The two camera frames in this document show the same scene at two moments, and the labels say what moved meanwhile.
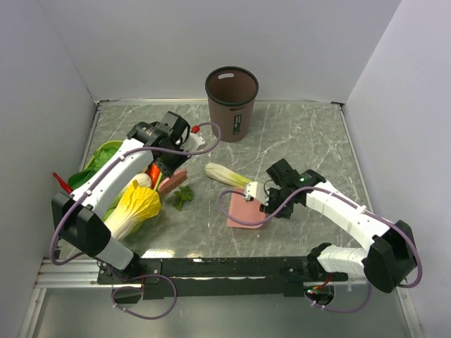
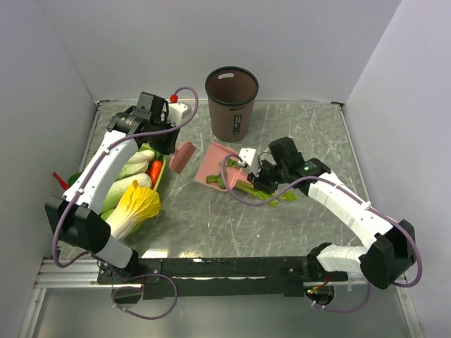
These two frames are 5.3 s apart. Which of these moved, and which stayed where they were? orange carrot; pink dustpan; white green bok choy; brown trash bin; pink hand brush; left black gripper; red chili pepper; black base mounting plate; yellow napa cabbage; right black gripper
Moved: pink hand brush; left black gripper; pink dustpan; right black gripper
Stayed: brown trash bin; yellow napa cabbage; red chili pepper; white green bok choy; orange carrot; black base mounting plate
